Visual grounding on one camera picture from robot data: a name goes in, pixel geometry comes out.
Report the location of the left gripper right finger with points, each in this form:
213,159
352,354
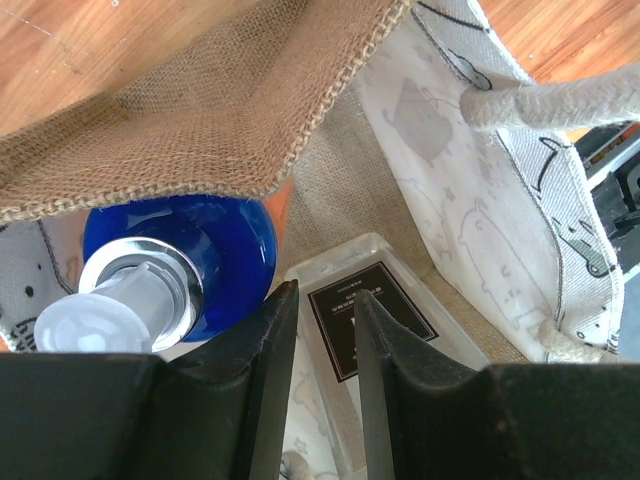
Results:
426,416

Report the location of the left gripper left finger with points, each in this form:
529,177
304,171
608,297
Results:
217,412

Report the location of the canvas burlap tote bag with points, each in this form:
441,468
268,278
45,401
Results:
410,120

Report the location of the grey cap square bottle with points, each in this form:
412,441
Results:
331,285

